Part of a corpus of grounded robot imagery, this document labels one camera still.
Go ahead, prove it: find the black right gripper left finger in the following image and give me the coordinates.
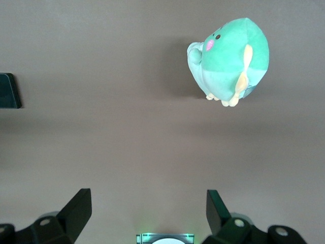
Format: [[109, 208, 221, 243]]
[[0, 188, 92, 244]]

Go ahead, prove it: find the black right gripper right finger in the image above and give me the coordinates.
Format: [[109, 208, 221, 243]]
[[203, 189, 308, 244]]

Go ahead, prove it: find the green dinosaur plush toy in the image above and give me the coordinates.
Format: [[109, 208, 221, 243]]
[[186, 17, 270, 108]]

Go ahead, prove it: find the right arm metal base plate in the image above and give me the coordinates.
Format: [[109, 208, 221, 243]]
[[135, 232, 197, 244]]

